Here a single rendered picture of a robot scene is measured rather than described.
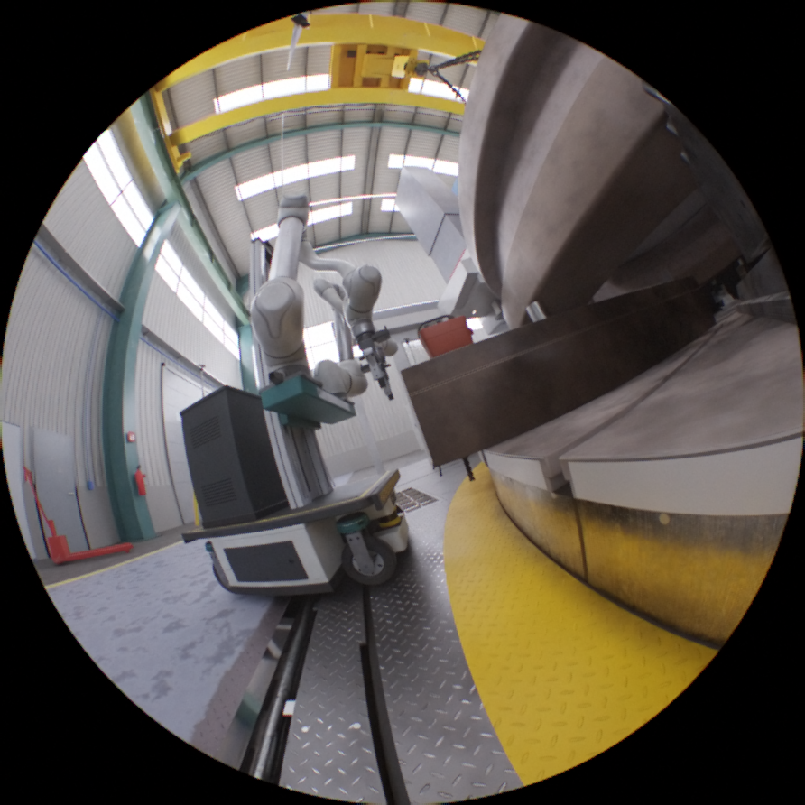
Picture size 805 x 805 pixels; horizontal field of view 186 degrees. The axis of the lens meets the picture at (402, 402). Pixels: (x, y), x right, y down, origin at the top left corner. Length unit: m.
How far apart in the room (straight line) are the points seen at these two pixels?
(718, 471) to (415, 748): 0.47
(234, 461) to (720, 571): 1.18
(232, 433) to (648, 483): 1.07
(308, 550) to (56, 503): 5.66
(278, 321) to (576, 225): 0.98
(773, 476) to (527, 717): 0.38
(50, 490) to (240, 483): 5.40
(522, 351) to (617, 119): 0.91
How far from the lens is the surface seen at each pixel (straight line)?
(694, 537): 0.37
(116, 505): 6.74
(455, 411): 0.88
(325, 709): 0.57
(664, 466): 0.30
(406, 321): 4.30
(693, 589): 0.43
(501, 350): 0.95
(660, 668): 0.47
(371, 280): 0.82
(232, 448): 0.98
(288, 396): 0.78
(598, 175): 0.93
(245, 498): 0.97
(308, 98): 11.17
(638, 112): 0.94
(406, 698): 0.52
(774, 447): 0.27
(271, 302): 0.68
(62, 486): 6.19
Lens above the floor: 0.42
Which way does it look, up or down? 10 degrees up
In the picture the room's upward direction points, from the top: 20 degrees counter-clockwise
